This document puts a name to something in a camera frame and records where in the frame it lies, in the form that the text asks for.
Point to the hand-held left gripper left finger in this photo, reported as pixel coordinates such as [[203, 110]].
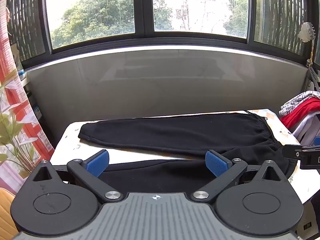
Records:
[[96, 163]]

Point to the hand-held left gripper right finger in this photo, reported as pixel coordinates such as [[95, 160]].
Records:
[[215, 163]]

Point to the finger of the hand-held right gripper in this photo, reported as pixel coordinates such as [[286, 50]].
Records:
[[306, 156]]

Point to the black pants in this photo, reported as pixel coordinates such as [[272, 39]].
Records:
[[175, 132]]

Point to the light grey garment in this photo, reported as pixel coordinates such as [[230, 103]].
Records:
[[307, 127]]

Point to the red garment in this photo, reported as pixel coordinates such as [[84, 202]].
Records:
[[302, 116]]

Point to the plaid shirt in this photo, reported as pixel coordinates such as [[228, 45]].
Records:
[[295, 103]]

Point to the black metal rack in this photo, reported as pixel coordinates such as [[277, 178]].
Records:
[[313, 77]]

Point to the black appliance with blue label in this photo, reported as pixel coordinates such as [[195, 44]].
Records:
[[37, 110]]

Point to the yellow chair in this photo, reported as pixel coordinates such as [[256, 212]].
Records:
[[5, 212]]

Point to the red white leaf print curtain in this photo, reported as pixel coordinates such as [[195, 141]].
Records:
[[15, 92]]

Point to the blue white packet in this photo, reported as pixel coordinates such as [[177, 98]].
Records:
[[21, 73]]

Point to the white round clip lamp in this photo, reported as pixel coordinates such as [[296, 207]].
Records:
[[306, 32]]

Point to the white refill pouch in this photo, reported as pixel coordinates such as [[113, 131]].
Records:
[[15, 53]]

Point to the perforated metal window screen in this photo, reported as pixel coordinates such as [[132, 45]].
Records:
[[280, 12], [25, 17]]

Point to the black window frame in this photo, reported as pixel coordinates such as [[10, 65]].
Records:
[[143, 5]]

